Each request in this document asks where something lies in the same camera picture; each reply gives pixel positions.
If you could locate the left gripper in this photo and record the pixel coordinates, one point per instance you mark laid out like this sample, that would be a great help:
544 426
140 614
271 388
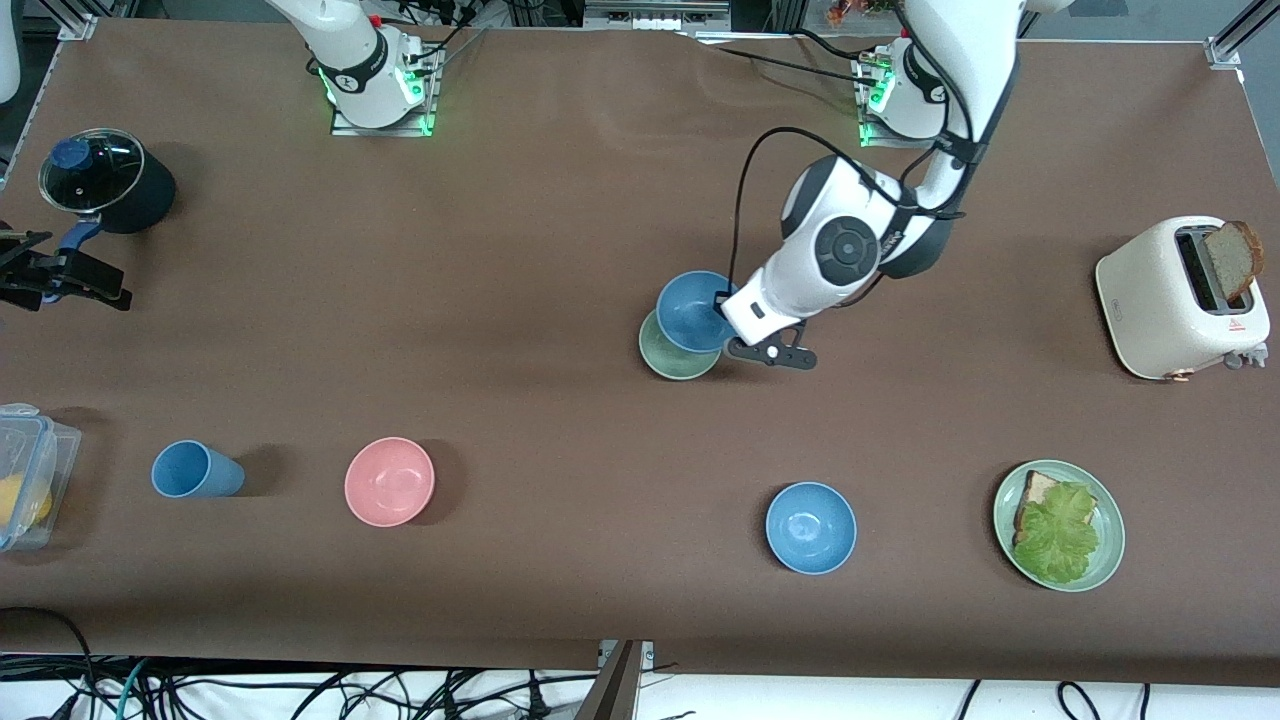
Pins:
716 301

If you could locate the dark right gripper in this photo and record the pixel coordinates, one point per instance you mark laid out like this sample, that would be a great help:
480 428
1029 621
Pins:
42 273

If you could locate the blue bowl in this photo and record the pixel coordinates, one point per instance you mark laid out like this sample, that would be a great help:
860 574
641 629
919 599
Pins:
810 527
690 312

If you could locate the pale green bowl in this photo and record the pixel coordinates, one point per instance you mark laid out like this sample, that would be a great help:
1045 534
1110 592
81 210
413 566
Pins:
672 362

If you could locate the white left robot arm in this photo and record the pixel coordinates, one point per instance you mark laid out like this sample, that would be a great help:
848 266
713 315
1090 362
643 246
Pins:
960 80

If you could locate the pink bowl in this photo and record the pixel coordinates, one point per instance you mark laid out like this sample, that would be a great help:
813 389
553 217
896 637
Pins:
389 482

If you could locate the glass lid with blue knob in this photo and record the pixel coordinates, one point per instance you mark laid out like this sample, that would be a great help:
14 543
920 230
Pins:
95 165

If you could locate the clear plastic container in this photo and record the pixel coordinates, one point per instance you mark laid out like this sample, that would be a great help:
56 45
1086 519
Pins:
55 450

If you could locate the blue plastic cup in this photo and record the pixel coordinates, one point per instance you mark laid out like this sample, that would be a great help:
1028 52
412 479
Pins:
195 470

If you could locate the brown table cover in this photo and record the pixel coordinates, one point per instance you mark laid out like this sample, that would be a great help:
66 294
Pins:
500 300

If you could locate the yellow fruit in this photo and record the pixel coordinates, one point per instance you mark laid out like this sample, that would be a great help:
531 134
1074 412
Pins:
22 500

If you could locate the toast slice with dark crust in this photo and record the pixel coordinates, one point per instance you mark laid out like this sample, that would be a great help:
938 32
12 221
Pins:
1038 490

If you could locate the bread slice with lettuce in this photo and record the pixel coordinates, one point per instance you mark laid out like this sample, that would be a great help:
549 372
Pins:
1060 535

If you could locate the cream white toaster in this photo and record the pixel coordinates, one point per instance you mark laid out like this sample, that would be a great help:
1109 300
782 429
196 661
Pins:
1150 310

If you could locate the pale green plate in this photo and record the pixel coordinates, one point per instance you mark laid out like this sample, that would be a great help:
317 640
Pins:
1108 540

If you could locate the brown bread slice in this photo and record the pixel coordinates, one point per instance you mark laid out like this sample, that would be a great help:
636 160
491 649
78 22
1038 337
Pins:
1232 258

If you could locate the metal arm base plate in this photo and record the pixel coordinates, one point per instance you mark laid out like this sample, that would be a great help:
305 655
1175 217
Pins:
872 138
345 125

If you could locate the aluminium frame corner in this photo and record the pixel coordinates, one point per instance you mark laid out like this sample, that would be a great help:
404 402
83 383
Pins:
80 27
1235 40

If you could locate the aluminium profile rail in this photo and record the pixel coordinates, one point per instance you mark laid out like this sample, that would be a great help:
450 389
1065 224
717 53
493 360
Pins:
655 12

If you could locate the aluminium table edge bracket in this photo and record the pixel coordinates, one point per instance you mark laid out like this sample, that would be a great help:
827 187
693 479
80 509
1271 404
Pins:
618 685

